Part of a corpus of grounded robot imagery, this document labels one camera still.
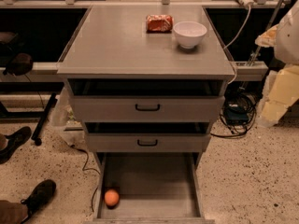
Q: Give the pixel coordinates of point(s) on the black shoe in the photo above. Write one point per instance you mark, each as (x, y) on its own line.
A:
(40, 196)
(10, 143)

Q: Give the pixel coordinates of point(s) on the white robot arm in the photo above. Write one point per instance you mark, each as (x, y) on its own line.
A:
(284, 38)

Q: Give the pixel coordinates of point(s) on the grey open bottom drawer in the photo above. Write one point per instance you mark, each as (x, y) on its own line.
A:
(154, 188)

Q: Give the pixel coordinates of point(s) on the grey middle drawer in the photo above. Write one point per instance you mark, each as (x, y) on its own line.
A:
(147, 136)

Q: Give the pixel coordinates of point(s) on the orange fruit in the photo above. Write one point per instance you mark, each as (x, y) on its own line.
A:
(111, 197)

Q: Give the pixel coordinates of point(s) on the grey drawer cabinet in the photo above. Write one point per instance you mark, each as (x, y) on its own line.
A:
(113, 43)

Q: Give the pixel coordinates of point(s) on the grey metal pole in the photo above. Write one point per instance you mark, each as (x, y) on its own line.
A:
(267, 25)

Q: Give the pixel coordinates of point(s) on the black shoe upper left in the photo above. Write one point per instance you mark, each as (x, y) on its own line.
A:
(10, 143)

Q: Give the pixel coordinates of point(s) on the black shoe lower left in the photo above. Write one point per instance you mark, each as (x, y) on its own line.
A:
(40, 196)

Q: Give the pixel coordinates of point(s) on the clear plastic bag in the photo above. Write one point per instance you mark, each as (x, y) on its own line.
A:
(63, 121)

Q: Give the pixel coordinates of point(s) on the dark brown rounded object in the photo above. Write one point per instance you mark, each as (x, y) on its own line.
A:
(20, 65)

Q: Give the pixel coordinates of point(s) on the black metal stand leg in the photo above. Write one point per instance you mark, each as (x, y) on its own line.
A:
(36, 134)

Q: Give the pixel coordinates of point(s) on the grey top drawer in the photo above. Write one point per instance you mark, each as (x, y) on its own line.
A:
(154, 100)

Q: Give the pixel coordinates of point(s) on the crushed red soda can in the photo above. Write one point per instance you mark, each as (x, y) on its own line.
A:
(159, 23)

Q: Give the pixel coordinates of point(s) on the white ceramic bowl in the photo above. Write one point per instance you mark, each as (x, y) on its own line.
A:
(189, 34)

